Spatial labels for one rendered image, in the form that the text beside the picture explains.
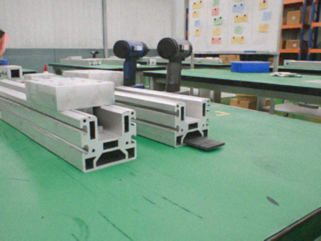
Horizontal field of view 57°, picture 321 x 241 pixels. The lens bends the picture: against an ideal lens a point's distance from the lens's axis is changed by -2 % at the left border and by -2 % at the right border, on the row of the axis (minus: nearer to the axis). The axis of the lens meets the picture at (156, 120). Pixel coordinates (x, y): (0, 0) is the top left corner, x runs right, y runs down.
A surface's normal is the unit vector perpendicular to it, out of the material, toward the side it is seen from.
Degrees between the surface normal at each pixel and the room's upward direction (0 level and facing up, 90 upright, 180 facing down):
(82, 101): 90
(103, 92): 90
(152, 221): 0
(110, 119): 90
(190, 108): 90
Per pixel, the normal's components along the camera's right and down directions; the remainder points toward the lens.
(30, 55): 0.58, 0.18
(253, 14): -0.82, 0.13
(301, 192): 0.00, -0.97
